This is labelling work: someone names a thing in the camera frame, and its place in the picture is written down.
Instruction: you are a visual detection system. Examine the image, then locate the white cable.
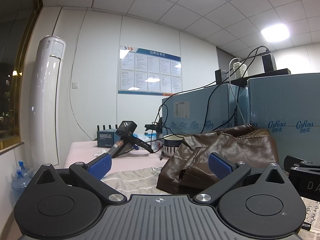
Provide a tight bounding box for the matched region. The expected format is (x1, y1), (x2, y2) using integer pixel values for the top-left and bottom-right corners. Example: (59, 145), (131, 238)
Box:
(228, 58), (247, 126)

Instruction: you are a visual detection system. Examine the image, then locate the brown leather garment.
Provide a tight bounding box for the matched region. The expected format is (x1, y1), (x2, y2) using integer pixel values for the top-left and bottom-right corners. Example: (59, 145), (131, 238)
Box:
(156, 124), (280, 195)

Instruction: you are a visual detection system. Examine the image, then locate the upright black box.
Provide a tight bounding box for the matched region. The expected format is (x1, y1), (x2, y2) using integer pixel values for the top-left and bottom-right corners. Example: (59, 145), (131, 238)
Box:
(262, 52), (277, 72)

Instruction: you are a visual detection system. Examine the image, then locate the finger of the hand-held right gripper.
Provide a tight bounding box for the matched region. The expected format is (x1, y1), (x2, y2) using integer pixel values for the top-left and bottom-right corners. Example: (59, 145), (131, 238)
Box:
(284, 155), (320, 168)

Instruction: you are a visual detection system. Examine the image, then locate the black handheld device orange label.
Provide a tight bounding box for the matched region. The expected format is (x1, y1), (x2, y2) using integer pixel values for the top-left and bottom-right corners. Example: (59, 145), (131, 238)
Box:
(107, 120), (155, 159)

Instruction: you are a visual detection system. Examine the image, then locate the wall notice board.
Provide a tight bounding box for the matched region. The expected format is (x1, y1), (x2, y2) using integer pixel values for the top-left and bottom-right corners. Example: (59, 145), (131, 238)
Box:
(118, 45), (182, 97)

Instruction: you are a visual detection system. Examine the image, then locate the crumpled clear plastic wrapper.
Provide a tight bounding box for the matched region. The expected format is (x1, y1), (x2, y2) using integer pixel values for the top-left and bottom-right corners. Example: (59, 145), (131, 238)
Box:
(136, 131), (165, 151)

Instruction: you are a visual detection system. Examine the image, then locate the blue cardboard box white label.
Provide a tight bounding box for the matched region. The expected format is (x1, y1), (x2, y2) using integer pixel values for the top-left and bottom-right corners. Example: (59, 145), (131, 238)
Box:
(161, 83), (250, 140)

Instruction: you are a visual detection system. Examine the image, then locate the large blue cardboard box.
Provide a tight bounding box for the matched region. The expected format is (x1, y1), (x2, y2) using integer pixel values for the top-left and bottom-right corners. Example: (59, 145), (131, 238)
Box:
(247, 73), (320, 166)

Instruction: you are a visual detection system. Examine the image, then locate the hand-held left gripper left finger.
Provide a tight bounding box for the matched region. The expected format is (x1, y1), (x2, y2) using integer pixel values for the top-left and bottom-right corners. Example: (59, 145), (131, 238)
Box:
(26, 152), (127, 204)

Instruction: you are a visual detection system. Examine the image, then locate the blue water jug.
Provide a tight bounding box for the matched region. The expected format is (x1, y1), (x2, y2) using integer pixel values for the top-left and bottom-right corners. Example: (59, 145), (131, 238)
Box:
(10, 167), (34, 202)
(16, 160), (33, 173)

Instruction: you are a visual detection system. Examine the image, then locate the dark window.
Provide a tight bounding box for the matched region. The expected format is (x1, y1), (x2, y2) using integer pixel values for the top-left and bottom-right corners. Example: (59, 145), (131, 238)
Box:
(0, 0), (43, 155)

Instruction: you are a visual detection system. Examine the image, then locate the small dark blue box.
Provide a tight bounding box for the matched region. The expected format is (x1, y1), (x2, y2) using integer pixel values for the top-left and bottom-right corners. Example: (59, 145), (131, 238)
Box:
(96, 129), (118, 148)

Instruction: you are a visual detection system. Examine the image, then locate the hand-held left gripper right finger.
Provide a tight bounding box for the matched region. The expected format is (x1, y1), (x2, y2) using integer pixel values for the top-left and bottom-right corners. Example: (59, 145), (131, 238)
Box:
(194, 152), (294, 204)

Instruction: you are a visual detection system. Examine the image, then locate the striped ceramic bowl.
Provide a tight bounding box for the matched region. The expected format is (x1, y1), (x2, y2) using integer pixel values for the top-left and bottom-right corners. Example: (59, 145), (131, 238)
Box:
(162, 134), (187, 157)

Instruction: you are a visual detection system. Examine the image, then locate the white standing air conditioner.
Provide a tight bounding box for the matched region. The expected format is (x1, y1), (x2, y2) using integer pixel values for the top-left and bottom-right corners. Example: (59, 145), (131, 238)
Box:
(28, 35), (67, 171)

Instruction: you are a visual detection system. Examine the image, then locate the black cable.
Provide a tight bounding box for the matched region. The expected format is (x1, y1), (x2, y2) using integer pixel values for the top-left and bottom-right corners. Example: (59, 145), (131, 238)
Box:
(153, 81), (217, 153)
(200, 45), (271, 134)

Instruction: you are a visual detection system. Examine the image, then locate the ceiling light panel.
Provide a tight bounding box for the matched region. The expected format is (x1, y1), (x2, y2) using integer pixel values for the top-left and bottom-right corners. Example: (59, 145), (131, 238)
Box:
(260, 24), (291, 43)

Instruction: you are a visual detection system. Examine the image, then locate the grey printed bed sheet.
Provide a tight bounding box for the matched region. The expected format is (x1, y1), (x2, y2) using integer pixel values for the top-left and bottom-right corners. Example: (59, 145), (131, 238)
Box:
(101, 166), (320, 240)

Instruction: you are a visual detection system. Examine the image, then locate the black power adapter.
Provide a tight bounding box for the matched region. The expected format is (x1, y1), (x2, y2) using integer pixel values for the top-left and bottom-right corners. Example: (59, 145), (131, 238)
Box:
(215, 69), (231, 84)

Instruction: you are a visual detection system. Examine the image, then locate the black clamp device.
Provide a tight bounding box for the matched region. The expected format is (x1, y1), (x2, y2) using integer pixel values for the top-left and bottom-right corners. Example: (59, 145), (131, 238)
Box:
(144, 122), (163, 140)

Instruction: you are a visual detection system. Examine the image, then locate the black flat board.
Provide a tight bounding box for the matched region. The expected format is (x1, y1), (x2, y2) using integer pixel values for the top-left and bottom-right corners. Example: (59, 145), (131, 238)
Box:
(226, 68), (292, 87)

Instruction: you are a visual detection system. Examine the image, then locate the pink table cover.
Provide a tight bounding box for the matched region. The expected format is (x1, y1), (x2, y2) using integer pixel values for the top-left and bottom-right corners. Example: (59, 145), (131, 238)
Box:
(63, 140), (181, 175)

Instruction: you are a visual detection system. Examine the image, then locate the white charger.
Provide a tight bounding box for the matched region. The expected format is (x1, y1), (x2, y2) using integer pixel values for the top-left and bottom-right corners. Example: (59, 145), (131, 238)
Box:
(232, 62), (248, 78)

